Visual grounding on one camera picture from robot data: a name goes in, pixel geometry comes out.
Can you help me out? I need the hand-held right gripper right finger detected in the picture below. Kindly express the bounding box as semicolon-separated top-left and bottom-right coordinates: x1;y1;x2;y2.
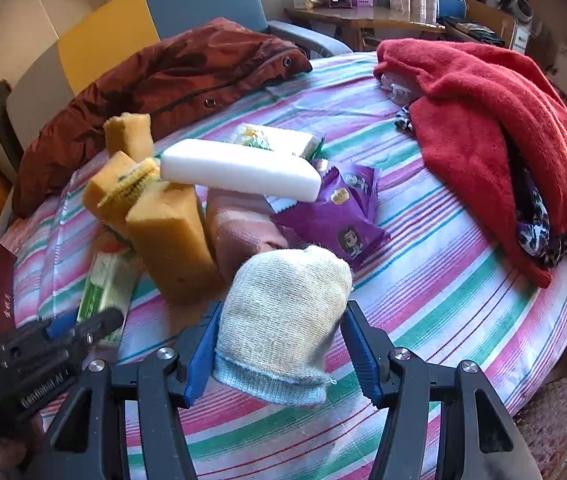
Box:
341;300;528;480

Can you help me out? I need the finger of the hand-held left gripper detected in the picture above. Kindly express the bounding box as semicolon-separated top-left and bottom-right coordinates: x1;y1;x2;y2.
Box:
76;308;124;348
46;310;82;341

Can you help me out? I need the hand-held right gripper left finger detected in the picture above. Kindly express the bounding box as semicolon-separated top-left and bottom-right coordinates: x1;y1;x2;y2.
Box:
38;302;224;480

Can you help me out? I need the green and white toothpaste box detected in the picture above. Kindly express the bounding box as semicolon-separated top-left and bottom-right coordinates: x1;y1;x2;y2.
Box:
76;250;137;348

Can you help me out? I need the cream knit sock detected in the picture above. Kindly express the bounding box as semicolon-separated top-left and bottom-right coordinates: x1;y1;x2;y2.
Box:
212;245;353;407

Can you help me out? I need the white foam block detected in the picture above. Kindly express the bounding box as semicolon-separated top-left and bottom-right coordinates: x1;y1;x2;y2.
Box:
160;139;323;204

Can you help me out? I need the dark red box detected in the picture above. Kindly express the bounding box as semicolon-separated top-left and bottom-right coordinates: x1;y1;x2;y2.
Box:
0;242;18;341

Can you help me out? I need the orange snack packet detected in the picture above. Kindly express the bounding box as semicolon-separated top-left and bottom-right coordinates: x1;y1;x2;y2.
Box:
94;225;137;256

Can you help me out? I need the large yellow sponge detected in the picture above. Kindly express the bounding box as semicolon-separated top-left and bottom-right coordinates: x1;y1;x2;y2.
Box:
124;180;224;306

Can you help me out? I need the pink towel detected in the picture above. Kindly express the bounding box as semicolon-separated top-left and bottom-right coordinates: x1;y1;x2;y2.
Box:
205;192;289;281

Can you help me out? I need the woven rattan chair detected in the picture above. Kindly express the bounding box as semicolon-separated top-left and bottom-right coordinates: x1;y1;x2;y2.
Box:
513;355;567;480

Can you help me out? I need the dark patterned garment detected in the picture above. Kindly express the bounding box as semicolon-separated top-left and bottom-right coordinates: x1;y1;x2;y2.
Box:
513;167;567;268

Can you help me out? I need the white floral tissue pack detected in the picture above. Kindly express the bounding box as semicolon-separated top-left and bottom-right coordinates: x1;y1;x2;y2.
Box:
228;123;325;161

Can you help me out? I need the black and white scrunchie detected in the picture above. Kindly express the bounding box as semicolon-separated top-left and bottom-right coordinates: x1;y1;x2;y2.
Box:
394;105;417;133

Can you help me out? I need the brown red jacket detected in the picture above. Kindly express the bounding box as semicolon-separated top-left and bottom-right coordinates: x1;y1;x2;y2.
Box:
12;16;313;218

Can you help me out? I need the white hair clip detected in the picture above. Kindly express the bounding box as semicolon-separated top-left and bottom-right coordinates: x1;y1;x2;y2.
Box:
381;72;421;103

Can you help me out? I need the red fleece sweater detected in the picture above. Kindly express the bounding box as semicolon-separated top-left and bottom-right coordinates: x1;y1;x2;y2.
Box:
373;38;567;288

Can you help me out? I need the grey yellow blue chair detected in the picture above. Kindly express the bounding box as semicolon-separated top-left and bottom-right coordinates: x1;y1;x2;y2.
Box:
6;0;354;156

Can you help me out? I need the wooden side table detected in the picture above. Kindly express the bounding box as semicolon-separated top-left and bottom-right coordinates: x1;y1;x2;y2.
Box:
283;6;447;51

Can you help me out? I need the cardboard box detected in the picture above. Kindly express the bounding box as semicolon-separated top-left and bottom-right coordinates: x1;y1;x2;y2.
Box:
466;0;517;51

